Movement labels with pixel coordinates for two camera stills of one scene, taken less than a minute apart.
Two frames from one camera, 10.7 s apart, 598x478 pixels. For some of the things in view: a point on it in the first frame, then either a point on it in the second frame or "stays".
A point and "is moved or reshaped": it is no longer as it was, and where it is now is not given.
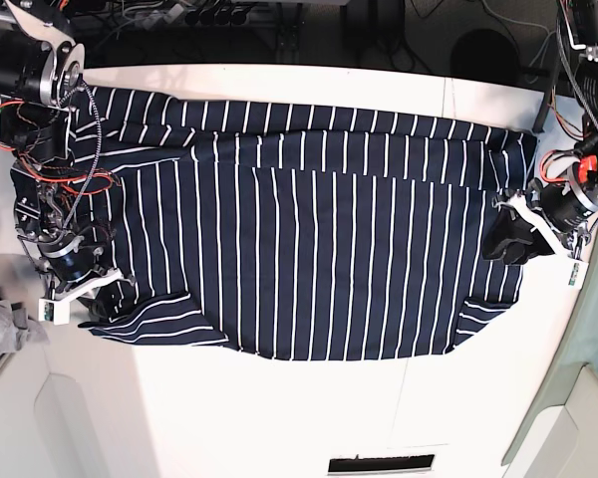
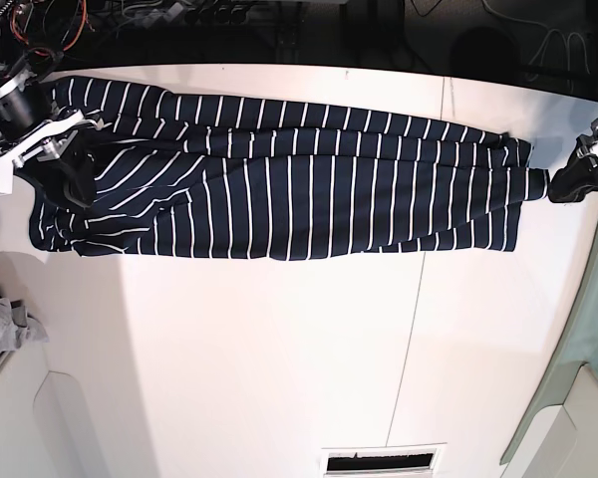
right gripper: (560, 206) to (584, 173)
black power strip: (222, 16) stays
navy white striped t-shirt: (295, 232) is moved or reshaped
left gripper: (73, 266) to (20, 122)
